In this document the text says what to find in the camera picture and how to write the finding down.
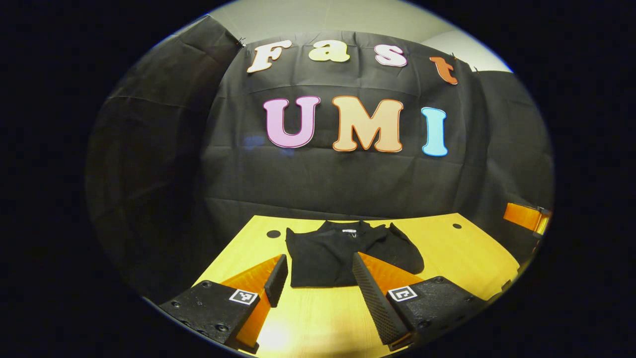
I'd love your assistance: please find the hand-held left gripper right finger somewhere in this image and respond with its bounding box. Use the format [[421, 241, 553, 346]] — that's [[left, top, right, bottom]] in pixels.
[[352, 251, 490, 352]]

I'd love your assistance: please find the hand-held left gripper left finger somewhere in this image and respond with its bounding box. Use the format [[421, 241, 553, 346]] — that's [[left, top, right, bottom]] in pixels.
[[159, 254, 289, 355]]

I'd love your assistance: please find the black backdrop cloth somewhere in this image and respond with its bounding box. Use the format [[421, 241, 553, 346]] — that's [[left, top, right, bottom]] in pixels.
[[85, 15, 555, 299]]

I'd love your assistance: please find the black buttoned cardigan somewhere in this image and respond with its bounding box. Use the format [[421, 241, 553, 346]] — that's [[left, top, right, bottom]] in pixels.
[[285, 220, 425, 289]]

